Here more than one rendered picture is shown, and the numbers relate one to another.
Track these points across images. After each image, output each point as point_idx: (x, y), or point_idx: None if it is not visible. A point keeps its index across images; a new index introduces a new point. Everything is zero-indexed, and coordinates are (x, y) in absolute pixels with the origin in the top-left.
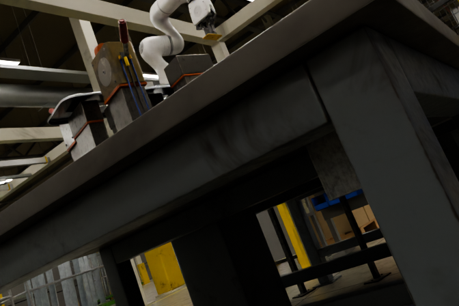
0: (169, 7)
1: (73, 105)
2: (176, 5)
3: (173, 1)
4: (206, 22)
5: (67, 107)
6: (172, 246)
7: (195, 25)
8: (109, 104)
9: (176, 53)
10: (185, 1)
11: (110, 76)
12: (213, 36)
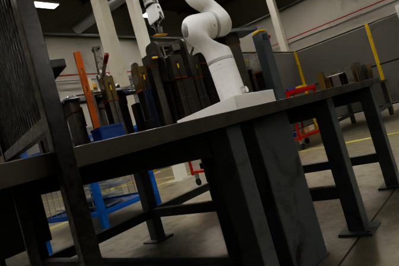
0: None
1: (248, 69)
2: None
3: None
4: (155, 21)
5: (250, 69)
6: (291, 128)
7: (164, 19)
8: None
9: None
10: None
11: None
12: (160, 35)
